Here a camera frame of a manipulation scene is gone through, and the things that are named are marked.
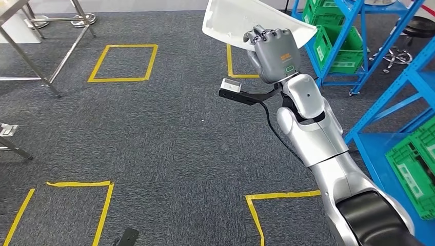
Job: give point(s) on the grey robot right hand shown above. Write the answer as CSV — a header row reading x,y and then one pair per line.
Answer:
x,y
277,56

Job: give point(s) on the white plastic shell part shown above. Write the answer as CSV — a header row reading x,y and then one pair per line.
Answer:
x,y
238,17

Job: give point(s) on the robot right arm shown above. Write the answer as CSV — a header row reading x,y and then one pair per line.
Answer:
x,y
316,135

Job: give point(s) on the silver lamp housing part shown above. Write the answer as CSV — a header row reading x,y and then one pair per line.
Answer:
x,y
380,2

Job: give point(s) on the yellow floor tape square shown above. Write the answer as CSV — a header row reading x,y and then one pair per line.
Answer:
x,y
78,184
132,46

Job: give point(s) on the chrome round base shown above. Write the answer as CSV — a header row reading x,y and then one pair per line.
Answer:
x,y
41,22
83,19

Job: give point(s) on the white panel desk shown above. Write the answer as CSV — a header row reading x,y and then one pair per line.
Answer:
x,y
17,32

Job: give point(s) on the silver floor socket box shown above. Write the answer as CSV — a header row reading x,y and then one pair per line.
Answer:
x,y
7,130

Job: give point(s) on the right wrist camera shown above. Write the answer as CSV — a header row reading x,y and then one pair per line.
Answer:
x,y
234,96

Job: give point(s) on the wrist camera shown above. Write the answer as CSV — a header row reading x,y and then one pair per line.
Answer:
x,y
234,96
129,237

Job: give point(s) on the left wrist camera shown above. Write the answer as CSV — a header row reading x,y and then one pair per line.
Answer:
x,y
129,237

